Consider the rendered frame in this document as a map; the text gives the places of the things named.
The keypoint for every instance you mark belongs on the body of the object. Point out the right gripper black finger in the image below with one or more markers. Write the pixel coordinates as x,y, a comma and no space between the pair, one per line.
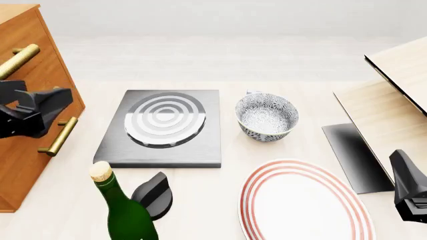
408,177

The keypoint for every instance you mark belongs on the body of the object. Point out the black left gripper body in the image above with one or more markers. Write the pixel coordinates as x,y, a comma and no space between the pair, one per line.
23,123

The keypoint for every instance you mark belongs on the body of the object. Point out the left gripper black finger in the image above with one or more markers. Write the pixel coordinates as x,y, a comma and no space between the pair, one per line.
11,90
50,100

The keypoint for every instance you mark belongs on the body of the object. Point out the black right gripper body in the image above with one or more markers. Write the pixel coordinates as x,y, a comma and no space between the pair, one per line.
412,210

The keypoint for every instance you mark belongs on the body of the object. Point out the flat black stove plate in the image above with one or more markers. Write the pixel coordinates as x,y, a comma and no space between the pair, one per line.
113,150

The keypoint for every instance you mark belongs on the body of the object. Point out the wooden cabinet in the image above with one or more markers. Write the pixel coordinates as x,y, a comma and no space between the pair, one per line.
20,175

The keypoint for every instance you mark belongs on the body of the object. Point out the microwave oven with black door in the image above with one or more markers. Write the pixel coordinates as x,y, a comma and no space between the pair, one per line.
377,112

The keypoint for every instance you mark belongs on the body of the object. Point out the white plate with red rings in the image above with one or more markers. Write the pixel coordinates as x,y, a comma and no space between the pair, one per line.
300,205

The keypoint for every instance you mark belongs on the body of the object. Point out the green glass bottle with cork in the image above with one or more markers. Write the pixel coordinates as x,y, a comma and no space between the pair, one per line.
128,217

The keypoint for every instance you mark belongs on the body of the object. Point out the patterned grey white bowl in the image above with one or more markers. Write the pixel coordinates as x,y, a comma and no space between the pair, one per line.
267,120

